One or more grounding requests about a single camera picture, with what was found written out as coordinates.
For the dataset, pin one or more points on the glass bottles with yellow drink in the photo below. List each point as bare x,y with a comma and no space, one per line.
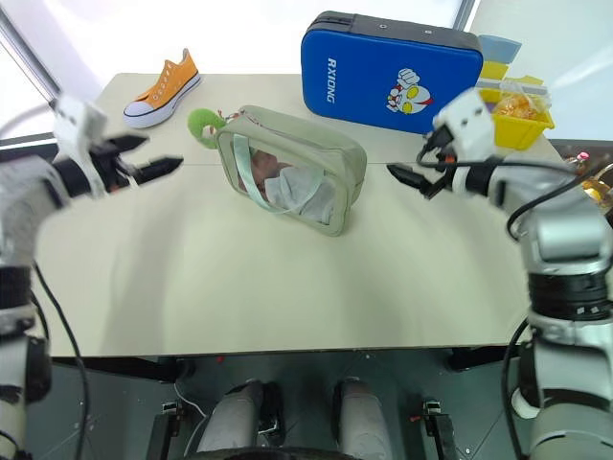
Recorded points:
591,177

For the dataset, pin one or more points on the black table frame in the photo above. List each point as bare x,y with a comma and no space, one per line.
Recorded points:
268,361

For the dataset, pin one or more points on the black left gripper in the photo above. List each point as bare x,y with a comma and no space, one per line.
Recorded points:
112,167

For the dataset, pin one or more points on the black metal stand foot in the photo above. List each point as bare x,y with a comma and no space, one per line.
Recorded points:
438,431
165,431

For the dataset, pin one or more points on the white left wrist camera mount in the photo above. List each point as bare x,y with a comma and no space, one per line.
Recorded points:
76,122

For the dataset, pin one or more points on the green plush charm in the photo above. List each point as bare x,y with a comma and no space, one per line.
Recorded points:
200,125

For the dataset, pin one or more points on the clear bag of oranges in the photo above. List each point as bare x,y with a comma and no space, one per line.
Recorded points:
519,103

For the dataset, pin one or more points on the light blue paper box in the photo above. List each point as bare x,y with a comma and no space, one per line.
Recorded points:
500,47

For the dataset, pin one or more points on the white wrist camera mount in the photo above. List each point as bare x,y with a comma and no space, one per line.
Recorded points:
76,122
467,122

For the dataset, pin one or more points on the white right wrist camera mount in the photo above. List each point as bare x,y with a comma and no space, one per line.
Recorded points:
467,122

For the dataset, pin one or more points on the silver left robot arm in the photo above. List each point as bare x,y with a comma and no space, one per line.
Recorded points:
19,201

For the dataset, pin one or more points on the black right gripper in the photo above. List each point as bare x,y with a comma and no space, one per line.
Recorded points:
439,151

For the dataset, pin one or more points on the dark rounded robot torso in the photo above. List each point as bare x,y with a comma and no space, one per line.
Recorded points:
287,454

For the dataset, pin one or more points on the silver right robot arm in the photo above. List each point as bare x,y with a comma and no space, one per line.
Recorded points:
565,249

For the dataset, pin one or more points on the grey left robot leg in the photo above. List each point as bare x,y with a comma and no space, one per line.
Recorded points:
230,417

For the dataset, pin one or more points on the pale green transparent pouch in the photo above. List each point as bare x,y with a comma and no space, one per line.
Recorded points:
306,158

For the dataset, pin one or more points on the orange canvas sneaker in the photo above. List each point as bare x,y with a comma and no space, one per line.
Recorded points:
163,91

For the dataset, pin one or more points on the grey window frame bar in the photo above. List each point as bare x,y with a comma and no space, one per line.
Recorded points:
29,52

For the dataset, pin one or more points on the blue cartoon print case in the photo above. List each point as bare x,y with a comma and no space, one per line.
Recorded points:
378,72

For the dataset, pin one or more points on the yellow paper box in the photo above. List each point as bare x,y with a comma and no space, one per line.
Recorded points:
495,69

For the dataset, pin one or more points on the yellow plastic bin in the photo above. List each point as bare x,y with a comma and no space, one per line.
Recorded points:
519,129

